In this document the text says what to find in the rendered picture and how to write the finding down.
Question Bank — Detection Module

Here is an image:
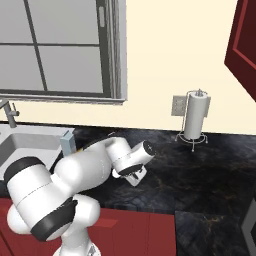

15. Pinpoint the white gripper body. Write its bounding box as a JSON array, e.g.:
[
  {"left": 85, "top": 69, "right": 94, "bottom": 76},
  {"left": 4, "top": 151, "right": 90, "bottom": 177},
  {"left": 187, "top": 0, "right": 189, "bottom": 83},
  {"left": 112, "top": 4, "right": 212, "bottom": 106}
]
[{"left": 111, "top": 165, "right": 148, "bottom": 188}]

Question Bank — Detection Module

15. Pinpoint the grey wall socket plate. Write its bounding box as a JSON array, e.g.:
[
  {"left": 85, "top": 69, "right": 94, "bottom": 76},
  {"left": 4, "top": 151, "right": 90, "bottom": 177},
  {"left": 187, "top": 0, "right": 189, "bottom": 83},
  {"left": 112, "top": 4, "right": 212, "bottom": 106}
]
[{"left": 171, "top": 94, "right": 212, "bottom": 118}]

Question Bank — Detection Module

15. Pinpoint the white paper towel roll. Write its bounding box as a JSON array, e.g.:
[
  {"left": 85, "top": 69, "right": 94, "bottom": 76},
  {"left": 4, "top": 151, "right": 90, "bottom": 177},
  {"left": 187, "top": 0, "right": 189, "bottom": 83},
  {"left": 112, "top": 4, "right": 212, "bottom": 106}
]
[{"left": 183, "top": 89, "right": 212, "bottom": 140}]

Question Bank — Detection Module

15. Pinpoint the grey metal tap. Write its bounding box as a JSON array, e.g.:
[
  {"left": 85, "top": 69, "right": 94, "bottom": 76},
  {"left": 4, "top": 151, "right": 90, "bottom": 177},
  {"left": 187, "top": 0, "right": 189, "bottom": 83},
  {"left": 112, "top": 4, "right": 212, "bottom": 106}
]
[{"left": 0, "top": 99, "right": 21, "bottom": 130}]

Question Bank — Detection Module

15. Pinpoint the wire paper towel stand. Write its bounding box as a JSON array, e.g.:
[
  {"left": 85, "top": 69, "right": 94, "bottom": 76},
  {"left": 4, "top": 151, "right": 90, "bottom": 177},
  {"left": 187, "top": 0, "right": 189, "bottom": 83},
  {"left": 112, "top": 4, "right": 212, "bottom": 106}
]
[{"left": 174, "top": 87, "right": 209, "bottom": 153}]

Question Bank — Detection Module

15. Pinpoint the pale blue milk carton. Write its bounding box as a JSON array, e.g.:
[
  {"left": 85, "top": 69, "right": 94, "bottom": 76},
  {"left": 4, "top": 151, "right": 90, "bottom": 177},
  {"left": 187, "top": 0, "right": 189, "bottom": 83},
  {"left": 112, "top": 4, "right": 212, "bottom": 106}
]
[{"left": 59, "top": 129, "right": 77, "bottom": 158}]

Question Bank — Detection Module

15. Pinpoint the red drawer front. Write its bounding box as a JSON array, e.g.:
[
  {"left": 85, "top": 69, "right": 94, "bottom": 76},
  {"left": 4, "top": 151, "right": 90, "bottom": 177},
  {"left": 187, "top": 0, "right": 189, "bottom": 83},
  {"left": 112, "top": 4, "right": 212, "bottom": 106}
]
[{"left": 84, "top": 207, "right": 177, "bottom": 256}]

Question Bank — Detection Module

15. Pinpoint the red lower cupboard door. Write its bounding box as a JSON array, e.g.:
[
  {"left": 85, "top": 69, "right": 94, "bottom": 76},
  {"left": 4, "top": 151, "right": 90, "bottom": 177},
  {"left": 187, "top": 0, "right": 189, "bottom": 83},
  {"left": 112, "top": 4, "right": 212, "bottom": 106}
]
[{"left": 0, "top": 197, "right": 21, "bottom": 256}]

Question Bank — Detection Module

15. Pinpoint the grey framed window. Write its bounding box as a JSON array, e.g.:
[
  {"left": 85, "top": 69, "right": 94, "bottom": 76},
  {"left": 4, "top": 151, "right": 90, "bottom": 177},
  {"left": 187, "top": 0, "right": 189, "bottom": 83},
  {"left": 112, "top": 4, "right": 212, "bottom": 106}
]
[{"left": 0, "top": 0, "right": 129, "bottom": 106}]

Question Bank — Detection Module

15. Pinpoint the grey steel sink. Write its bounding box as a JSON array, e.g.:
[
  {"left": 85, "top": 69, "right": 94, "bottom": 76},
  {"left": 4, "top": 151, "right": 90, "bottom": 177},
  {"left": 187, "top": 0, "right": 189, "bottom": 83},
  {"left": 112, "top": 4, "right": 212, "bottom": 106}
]
[{"left": 0, "top": 124, "right": 76, "bottom": 178}]

